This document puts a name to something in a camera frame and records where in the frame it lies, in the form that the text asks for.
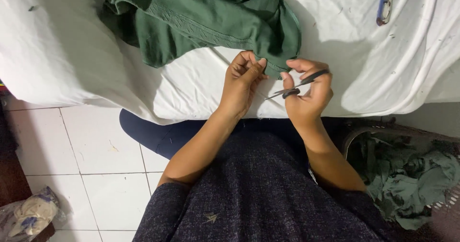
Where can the person's dark speckled top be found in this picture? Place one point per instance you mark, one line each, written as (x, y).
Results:
(258, 191)

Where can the clear plastic bag with cloth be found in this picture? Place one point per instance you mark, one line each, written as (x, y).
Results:
(30, 215)

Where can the person's right hand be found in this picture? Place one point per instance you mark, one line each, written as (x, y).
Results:
(309, 100)

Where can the blue and silver clip tool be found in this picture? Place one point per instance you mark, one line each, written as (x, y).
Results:
(385, 3)

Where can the white table cloth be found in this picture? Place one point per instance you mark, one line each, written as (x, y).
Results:
(222, 48)

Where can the basket of green fabric scraps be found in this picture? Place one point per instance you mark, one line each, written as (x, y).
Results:
(406, 177)

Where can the green garment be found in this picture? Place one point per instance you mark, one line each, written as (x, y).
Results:
(212, 19)

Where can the person's left hand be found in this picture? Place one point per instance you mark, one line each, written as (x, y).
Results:
(239, 87)

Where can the black thread snips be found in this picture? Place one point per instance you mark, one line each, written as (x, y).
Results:
(296, 85)

